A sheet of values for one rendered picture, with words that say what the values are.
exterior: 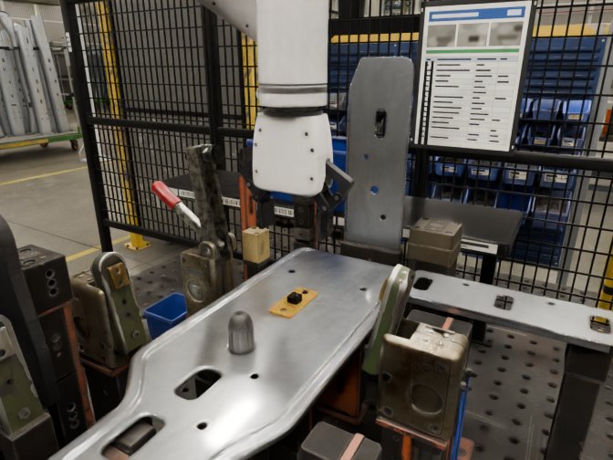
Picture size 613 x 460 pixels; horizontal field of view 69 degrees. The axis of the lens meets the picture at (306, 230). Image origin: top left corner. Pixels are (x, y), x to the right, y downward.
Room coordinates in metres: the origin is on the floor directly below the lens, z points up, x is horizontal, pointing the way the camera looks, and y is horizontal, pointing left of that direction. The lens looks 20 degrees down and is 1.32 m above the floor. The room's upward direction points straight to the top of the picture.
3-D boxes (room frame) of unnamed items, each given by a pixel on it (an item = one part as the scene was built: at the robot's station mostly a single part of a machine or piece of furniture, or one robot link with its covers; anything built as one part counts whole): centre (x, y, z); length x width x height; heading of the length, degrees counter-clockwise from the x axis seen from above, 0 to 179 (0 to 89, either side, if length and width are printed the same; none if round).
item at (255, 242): (0.71, 0.09, 0.88); 0.04 x 0.04 x 0.36; 60
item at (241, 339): (0.47, 0.08, 1.02); 0.03 x 0.03 x 0.07
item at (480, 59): (1.01, -0.35, 1.30); 0.23 x 0.02 x 0.31; 60
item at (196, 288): (0.66, 0.16, 0.88); 0.07 x 0.06 x 0.35; 60
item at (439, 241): (0.75, -0.23, 0.88); 0.08 x 0.08 x 0.36; 60
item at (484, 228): (1.05, -0.03, 1.02); 0.90 x 0.22 x 0.03; 60
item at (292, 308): (0.58, 0.02, 1.01); 0.08 x 0.04 x 0.01; 150
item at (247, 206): (0.74, 0.10, 0.95); 0.03 x 0.01 x 0.50; 150
